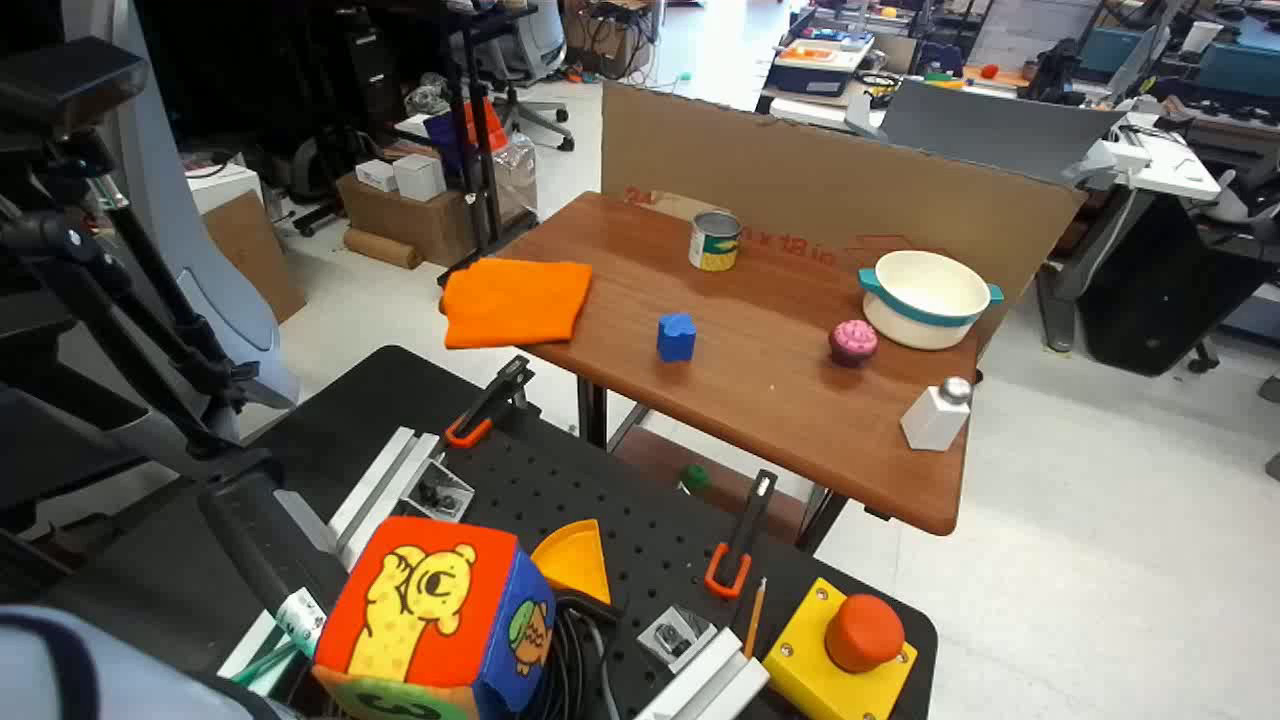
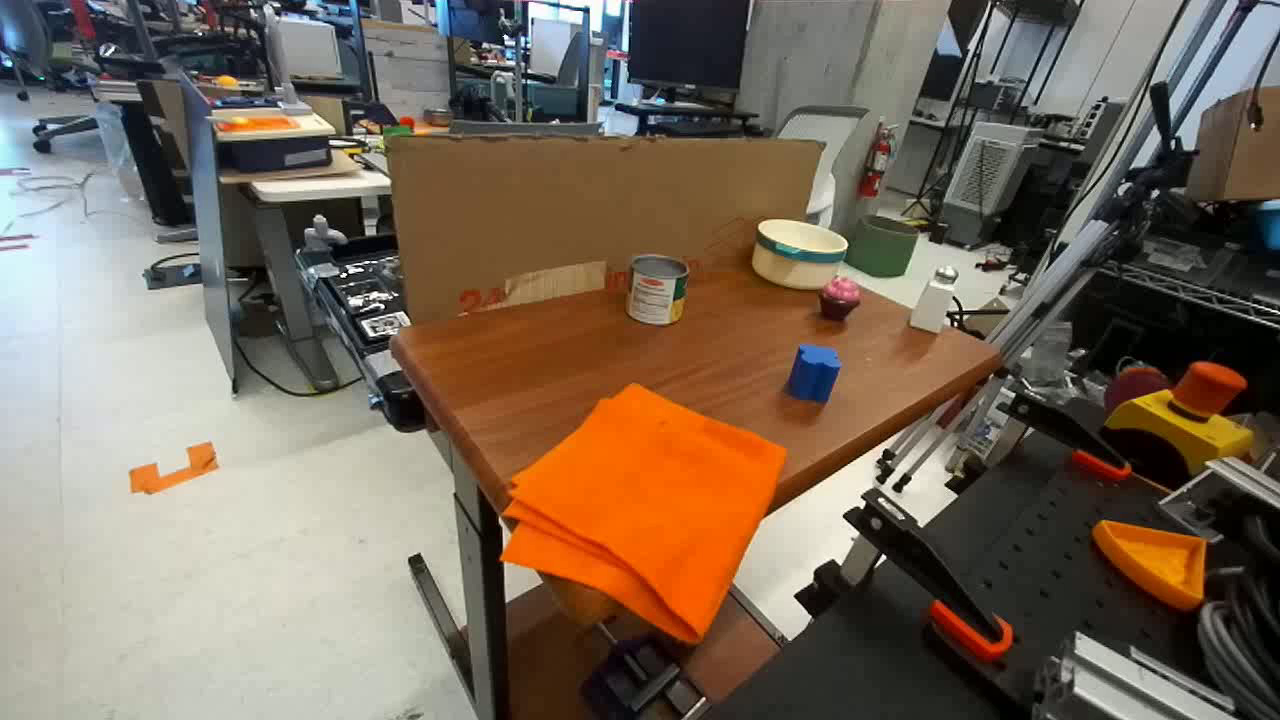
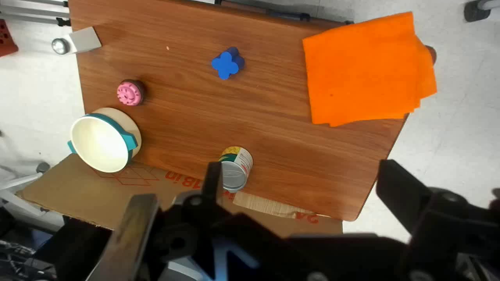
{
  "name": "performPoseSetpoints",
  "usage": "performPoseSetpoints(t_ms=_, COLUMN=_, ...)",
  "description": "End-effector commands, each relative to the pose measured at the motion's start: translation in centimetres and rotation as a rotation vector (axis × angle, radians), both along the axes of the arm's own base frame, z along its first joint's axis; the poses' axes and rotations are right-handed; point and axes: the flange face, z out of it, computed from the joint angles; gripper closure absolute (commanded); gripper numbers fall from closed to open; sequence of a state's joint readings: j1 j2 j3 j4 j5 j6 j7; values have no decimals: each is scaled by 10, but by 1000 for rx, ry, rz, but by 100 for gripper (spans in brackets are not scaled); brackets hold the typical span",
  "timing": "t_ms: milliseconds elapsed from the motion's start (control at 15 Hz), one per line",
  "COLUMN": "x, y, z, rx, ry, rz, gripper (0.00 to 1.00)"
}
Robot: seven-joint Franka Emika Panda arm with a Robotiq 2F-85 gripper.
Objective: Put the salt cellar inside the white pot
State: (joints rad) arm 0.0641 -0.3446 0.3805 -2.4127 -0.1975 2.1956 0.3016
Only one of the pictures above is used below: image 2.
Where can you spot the dark red ball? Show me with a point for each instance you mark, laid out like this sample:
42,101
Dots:
1128,382

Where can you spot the tin can with yellow label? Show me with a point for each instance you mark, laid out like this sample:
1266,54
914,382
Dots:
657,294

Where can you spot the white salt cellar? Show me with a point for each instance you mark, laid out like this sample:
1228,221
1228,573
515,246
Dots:
934,306

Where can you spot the brown cardboard panel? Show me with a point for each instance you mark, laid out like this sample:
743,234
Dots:
560,214

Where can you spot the orange folded cloth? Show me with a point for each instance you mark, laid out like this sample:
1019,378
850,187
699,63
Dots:
643,504

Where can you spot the white office desk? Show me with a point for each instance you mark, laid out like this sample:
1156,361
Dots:
303,200

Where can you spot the orange plastic wedge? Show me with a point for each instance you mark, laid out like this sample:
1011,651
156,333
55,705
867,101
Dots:
1155,563

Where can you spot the white pot with teal rim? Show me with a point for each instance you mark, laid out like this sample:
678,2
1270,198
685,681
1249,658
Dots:
797,256

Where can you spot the aluminium extrusion bar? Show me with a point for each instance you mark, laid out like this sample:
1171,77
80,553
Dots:
1134,681

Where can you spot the brown cardboard box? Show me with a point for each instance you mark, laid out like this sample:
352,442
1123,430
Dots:
1234,147

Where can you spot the black clamp under table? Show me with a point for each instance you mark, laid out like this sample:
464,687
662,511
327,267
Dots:
643,677

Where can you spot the black perforated breadboard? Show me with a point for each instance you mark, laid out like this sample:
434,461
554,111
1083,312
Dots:
1012,533

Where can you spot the blue toy block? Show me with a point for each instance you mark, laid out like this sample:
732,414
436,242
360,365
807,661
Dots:
812,374

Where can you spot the red fire extinguisher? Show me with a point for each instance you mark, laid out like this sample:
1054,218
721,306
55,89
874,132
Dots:
874,162

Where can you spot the black box with orange lid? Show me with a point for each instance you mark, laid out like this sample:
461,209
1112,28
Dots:
275,138

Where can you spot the black computer monitor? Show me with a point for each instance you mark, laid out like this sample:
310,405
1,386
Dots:
685,41

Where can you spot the pink toy cupcake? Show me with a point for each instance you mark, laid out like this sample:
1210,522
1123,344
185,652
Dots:
837,300

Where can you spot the aluminium camera stand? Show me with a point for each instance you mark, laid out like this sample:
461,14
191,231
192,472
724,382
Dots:
1065,267

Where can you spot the green bin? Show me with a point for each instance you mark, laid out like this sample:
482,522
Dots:
880,246

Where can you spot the yellow emergency stop button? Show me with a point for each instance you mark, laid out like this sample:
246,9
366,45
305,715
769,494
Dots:
1172,427

